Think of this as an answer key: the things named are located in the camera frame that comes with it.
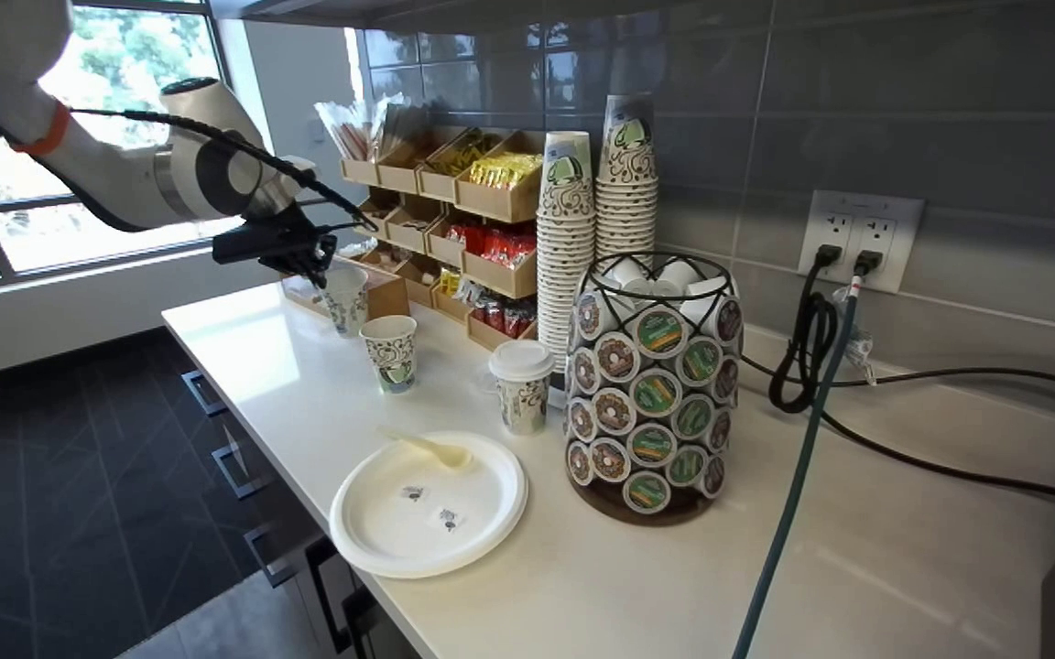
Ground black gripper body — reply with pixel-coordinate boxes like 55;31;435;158
208;200;338;277

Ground open patterned paper cup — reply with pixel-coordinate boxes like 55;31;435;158
358;311;420;394

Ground paper cup with white lid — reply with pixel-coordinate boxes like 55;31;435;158
482;336;557;441

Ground wooden tea bag box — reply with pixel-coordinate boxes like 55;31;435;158
278;249;414;325

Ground clear bag of packets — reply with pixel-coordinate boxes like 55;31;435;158
310;100;401;164

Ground green and yellow packets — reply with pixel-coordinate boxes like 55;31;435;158
427;127;507;176

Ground wooden bin organizer rack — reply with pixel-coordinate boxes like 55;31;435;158
338;122;546;354

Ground red packets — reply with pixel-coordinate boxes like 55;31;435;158
463;223;537;271

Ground yellow sweetener packets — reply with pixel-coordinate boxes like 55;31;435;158
466;151;543;193

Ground tall stack of paper cups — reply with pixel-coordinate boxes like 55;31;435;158
593;93;663;263
535;127;596;375

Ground white paper plate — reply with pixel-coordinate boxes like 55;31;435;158
325;430;530;583

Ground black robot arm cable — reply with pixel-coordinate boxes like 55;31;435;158
0;104;366;230

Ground wire coffee pod holder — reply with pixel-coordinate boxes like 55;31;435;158
560;249;747;532

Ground black power cable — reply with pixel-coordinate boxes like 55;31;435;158
767;245;1055;510

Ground green power cable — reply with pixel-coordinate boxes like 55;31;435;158
729;271;865;659

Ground white wall power outlet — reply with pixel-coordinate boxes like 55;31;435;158
794;186;926;298

